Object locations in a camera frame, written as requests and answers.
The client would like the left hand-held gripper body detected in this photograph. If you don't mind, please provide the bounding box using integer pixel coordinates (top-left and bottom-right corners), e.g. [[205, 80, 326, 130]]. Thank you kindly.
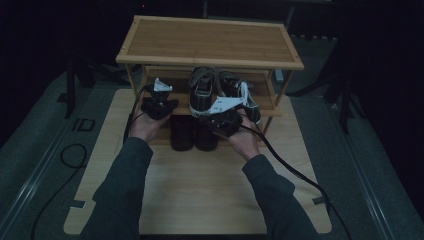
[[140, 77, 174, 121]]

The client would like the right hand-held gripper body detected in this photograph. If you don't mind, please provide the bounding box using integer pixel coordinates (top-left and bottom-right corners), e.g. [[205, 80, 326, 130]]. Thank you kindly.
[[205, 95, 245, 138]]

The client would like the black slip-on shoe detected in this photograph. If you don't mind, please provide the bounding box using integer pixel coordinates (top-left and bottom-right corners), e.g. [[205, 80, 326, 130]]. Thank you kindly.
[[194, 118, 221, 152], [169, 114, 195, 152]]

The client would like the black and white sneaker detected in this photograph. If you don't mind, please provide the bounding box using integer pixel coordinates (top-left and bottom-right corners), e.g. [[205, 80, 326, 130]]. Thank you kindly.
[[187, 66, 217, 118], [216, 69, 262, 125]]

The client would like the wooden shoe rack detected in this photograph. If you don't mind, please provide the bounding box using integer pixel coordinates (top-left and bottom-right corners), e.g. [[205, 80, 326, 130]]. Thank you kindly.
[[115, 14, 305, 148]]

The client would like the person's left hand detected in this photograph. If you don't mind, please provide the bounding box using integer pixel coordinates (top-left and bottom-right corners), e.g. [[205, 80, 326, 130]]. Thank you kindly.
[[128, 109, 172, 144]]

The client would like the person's right hand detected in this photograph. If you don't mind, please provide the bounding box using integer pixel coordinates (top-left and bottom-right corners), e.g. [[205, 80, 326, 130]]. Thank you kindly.
[[218, 107, 261, 162]]

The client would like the black stand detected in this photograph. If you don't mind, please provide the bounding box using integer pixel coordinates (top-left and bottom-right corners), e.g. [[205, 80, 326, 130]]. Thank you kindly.
[[289, 74, 368, 135], [56, 58, 98, 120]]

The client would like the left hand-held gripper cable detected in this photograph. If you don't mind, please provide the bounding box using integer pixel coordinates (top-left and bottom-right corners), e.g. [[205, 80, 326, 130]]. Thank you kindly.
[[122, 84, 155, 145]]

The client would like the hand-held gripper cable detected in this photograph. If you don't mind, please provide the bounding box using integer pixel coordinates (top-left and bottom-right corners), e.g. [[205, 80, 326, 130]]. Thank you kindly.
[[240, 123, 353, 240], [122, 84, 155, 145]]

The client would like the right hand-held gripper cable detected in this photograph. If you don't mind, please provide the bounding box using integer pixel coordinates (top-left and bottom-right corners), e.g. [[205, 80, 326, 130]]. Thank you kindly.
[[240, 123, 353, 240]]

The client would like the black cable on floor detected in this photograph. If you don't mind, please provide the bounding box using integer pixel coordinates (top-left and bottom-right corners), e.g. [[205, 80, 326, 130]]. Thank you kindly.
[[30, 143, 89, 240]]

